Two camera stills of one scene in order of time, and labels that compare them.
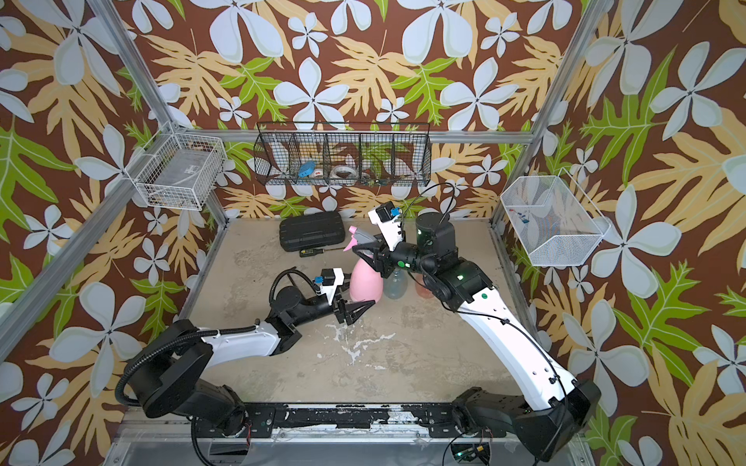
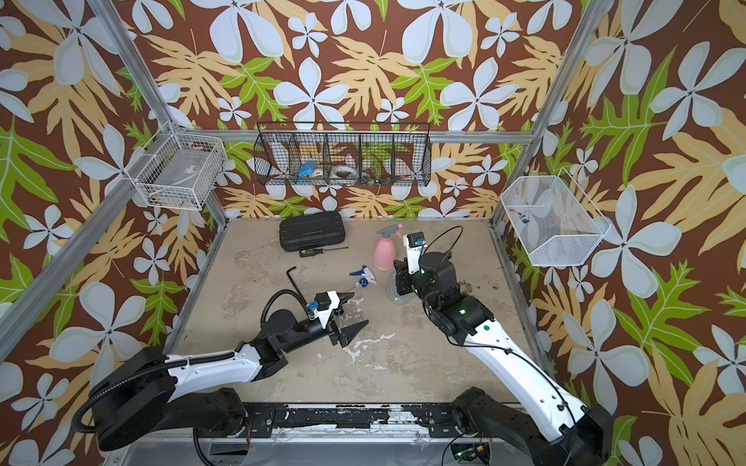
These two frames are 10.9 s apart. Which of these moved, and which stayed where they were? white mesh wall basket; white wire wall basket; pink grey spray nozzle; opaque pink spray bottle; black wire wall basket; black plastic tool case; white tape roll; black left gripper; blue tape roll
Moved: black left gripper; opaque pink spray bottle; pink grey spray nozzle
Stayed: white wire wall basket; black plastic tool case; blue tape roll; black wire wall basket; white mesh wall basket; white tape roll
